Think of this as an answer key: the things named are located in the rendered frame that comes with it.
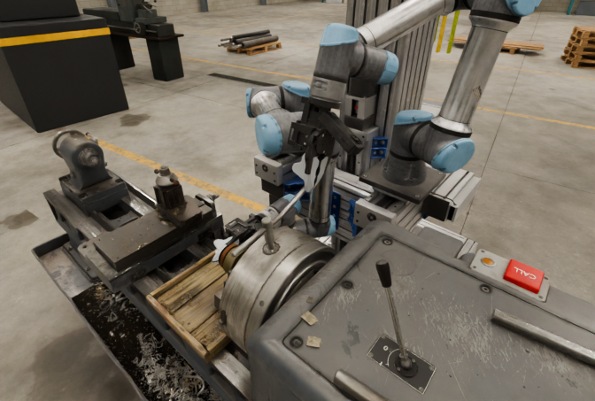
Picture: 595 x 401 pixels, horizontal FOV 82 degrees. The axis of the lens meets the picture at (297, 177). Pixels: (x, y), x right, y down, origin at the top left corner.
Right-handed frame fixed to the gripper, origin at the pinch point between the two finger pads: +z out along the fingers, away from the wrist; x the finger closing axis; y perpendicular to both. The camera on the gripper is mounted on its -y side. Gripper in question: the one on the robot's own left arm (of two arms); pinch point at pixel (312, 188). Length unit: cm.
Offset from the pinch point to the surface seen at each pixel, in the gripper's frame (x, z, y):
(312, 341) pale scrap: 21.4, 16.7, -20.4
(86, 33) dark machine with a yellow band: -135, -22, 467
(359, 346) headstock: 17.4, 15.5, -26.6
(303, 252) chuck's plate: 5.1, 13.1, -4.9
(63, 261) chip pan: 4, 87, 128
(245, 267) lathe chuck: 13.6, 18.6, 3.4
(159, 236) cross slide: 0, 40, 56
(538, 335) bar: 0.1, 7.4, -48.3
